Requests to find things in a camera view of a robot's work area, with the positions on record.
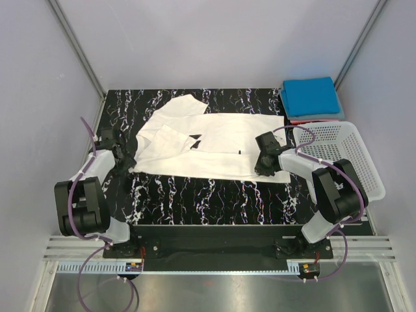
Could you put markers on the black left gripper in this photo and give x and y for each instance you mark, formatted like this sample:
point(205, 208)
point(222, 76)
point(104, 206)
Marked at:
point(129, 162)

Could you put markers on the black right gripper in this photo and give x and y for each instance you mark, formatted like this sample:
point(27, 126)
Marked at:
point(259, 169)

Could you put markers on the white t-shirt with print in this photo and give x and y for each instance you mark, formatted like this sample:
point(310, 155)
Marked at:
point(182, 139)

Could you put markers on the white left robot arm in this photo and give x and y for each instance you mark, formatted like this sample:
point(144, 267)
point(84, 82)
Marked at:
point(82, 209)

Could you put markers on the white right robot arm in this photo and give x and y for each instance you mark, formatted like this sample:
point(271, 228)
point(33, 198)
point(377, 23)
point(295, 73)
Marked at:
point(336, 188)

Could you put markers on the folded pink t-shirt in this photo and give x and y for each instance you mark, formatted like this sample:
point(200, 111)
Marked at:
point(300, 122)

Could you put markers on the white plastic laundry basket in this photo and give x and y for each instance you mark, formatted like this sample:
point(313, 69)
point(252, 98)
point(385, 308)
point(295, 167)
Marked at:
point(333, 141)

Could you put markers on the folded blue t-shirt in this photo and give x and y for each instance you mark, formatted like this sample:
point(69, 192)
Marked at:
point(310, 97)

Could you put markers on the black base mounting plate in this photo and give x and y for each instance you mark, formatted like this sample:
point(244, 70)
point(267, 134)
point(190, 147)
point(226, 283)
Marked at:
point(240, 246)

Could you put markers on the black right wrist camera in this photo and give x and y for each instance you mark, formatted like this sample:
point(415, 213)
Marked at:
point(267, 142)

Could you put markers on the aluminium frame rail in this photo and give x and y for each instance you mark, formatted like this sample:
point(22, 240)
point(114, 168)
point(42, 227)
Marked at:
point(357, 249)

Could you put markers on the white slotted cable duct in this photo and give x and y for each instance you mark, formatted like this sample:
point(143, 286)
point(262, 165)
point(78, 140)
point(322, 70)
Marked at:
point(123, 267)

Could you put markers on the left aluminium corner post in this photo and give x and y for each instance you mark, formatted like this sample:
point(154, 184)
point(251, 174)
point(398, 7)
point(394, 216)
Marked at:
point(70, 34)

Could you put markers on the aluminium corner post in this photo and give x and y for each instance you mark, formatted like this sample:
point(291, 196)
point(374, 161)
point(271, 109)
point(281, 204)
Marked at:
point(70, 34)
point(363, 36)

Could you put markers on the right aluminium corner post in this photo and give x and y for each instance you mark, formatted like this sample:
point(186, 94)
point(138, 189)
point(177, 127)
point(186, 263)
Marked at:
point(363, 36)

